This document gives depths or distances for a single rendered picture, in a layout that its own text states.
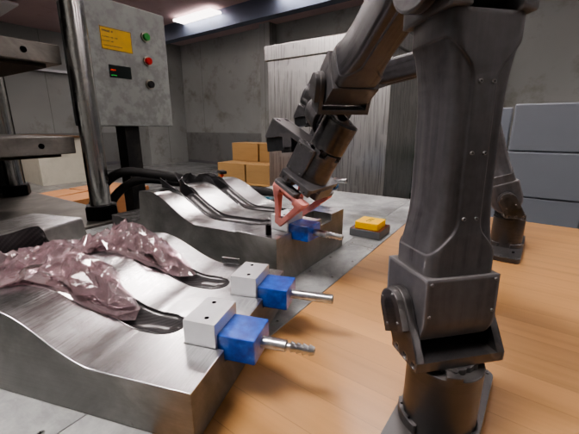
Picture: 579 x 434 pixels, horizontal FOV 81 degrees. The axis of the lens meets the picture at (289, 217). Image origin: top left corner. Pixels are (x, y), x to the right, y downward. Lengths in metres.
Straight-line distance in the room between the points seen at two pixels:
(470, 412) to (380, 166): 3.20
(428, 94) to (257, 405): 0.33
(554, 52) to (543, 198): 4.58
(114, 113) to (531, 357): 1.29
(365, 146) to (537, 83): 3.80
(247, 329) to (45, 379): 0.20
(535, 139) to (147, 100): 2.01
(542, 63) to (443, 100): 6.51
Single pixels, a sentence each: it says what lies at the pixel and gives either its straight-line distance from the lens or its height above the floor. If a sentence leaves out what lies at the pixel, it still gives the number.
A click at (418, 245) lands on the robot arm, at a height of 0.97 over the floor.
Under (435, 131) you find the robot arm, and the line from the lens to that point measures 0.29.
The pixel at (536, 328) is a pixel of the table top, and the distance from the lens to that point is 0.60.
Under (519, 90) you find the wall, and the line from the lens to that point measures 6.76.
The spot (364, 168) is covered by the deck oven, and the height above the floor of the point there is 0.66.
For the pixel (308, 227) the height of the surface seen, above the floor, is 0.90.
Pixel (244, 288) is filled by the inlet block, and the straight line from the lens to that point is 0.45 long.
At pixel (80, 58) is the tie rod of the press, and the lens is 1.19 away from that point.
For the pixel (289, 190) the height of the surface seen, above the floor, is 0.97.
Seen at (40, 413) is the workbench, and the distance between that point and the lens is 0.45.
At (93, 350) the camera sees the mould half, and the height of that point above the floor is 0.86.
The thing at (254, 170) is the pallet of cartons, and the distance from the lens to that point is 5.60.
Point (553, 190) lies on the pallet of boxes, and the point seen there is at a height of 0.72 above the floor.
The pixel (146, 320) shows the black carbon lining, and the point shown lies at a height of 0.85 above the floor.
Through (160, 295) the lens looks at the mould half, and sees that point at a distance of 0.47.
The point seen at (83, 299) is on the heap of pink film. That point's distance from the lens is 0.45.
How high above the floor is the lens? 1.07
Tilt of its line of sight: 15 degrees down
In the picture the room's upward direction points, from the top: straight up
